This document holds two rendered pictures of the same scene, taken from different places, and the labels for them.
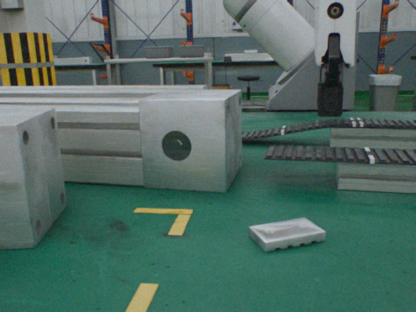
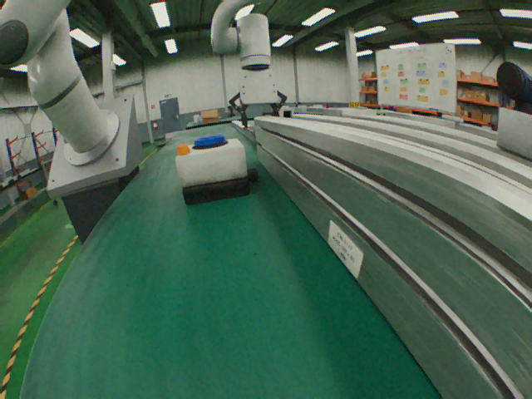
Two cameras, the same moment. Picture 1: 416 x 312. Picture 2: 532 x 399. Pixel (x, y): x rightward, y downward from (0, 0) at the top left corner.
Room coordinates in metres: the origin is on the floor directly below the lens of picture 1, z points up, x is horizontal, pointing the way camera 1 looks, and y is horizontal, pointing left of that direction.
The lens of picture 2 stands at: (0.86, 0.35, 0.88)
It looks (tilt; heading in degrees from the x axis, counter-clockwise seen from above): 25 degrees down; 244
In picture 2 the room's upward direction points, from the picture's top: 5 degrees counter-clockwise
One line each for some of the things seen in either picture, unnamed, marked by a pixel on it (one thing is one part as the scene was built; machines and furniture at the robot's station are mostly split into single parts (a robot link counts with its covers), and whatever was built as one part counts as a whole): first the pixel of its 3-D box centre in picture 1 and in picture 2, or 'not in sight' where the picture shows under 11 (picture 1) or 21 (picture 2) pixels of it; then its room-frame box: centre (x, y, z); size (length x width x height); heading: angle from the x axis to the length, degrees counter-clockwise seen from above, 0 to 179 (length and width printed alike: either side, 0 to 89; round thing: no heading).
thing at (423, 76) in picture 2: not in sight; (414, 106); (-2.42, -1.02, 0.97); 1.50 x 0.50 x 1.95; 81
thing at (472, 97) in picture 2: not in sight; (472, 108); (-9.46, -0.95, 1.58); 2.83 x 0.98 x 3.15; 81
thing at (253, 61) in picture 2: not in sight; (256, 64); (0.60, -0.18, 1.01); 0.09 x 0.08 x 0.03; 165
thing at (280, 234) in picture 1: (286, 233); not in sight; (0.29, -0.06, 0.78); 0.05 x 0.03 x 0.01; 108
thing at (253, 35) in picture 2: not in sight; (252, 37); (0.60, -0.19, 1.09); 0.09 x 0.08 x 0.13; 169
